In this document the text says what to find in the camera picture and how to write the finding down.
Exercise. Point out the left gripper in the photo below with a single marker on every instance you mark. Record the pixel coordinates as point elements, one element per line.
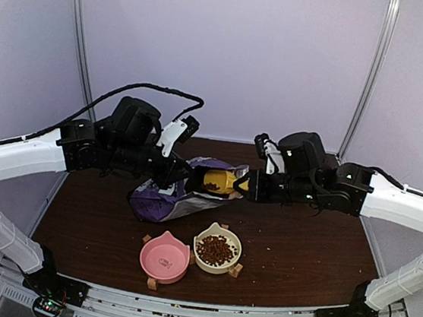
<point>171,174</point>

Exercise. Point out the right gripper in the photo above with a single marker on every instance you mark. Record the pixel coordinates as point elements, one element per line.
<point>256,193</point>

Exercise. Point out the yellow plastic scoop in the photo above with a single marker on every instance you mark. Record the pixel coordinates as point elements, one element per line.
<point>224,179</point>

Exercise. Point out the brown kibble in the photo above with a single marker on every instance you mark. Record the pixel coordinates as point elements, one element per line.
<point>212,187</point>
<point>215,250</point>

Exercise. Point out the purple pet food bag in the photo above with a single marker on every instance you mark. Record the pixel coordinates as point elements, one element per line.
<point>152,204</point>

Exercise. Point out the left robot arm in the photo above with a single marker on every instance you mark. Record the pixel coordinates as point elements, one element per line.
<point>130,139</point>

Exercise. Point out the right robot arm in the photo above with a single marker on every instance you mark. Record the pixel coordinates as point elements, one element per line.
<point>297,171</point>

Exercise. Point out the cream cat-shaped bowl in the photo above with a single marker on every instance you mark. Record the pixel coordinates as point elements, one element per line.
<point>216,230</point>

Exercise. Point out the brown kibble in cream bowl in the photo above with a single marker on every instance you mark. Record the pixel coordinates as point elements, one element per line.
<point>215,250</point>

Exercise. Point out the pink cat-shaped bowl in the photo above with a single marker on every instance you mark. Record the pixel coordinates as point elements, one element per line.
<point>165,258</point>

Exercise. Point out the wooden bowl stand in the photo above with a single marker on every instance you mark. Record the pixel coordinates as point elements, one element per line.
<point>153,284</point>

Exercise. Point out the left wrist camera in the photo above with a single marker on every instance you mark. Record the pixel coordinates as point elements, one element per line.
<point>178,130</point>

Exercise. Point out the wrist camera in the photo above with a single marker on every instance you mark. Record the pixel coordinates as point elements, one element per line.
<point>178,130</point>
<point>268,151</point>

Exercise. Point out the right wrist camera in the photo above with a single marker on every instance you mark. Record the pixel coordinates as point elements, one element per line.
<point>268,151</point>

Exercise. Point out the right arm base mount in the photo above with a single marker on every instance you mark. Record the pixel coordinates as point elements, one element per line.
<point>356,307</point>

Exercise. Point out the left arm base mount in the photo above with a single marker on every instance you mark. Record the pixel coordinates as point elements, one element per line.
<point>46,282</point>

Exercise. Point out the left aluminium frame post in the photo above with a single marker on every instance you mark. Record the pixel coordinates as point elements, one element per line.
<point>81,51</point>

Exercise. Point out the aluminium frame post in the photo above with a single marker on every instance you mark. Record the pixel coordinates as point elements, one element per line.
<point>380,54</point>
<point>81,51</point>

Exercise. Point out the right aluminium frame post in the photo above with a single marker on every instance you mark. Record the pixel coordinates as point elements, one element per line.
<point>380,54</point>

